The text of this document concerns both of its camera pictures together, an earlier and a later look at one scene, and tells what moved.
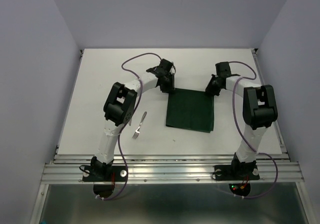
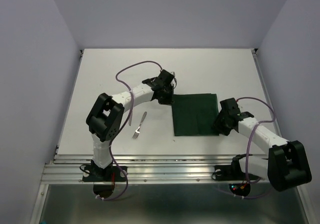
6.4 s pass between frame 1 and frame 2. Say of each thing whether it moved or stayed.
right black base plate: stayed
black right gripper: moved
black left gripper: moved
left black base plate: stayed
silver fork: stayed
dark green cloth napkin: moved
